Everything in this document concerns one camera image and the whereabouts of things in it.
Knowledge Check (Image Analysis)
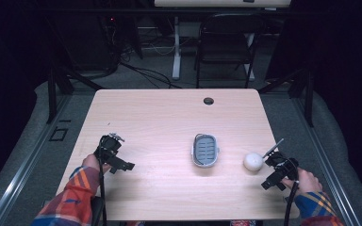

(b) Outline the person's patterned lap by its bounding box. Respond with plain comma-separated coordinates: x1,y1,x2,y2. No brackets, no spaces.
229,219,257,226

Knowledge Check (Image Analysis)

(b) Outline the white round ball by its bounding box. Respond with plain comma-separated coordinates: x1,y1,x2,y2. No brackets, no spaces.
243,152,264,172

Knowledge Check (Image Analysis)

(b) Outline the aluminium floor rail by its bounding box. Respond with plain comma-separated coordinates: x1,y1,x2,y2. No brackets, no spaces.
290,95,362,226
0,93,74,226

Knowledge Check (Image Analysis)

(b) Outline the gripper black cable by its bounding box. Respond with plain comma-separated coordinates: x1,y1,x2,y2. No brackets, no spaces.
97,135,108,226
283,158,301,226

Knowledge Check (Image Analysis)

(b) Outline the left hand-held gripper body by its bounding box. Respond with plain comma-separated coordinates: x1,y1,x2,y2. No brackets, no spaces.
93,135,136,175

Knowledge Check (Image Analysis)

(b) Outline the black folding chair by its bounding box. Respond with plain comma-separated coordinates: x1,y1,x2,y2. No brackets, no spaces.
195,12,259,89

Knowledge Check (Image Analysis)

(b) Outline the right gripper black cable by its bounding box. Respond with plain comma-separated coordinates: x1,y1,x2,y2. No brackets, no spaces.
283,158,301,226

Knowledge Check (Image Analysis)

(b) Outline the grey slotted basket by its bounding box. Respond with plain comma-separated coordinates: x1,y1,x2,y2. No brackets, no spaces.
190,133,221,169

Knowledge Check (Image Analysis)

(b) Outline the person's right hand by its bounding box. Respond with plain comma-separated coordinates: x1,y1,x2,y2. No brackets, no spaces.
281,167,323,198

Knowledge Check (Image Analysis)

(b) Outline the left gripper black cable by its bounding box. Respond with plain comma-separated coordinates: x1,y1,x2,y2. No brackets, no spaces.
97,135,108,226

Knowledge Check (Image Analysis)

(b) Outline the white desk top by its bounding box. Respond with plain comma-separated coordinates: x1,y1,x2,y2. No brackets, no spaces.
154,0,292,8

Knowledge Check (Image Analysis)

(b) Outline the white desk leg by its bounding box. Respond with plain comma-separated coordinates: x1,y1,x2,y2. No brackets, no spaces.
245,32,256,82
172,16,183,81

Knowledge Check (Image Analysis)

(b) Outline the person's left hand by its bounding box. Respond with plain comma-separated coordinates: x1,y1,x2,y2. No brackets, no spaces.
81,153,111,174

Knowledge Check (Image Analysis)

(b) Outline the black floor cable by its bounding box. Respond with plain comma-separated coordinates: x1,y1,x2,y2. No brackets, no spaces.
119,60,183,89

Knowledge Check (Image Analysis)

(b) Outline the black metal stand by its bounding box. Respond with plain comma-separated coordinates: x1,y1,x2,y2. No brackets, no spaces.
45,60,106,124
257,66,315,128

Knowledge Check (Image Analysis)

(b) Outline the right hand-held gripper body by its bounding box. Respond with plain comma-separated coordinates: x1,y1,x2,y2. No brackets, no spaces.
260,137,300,191

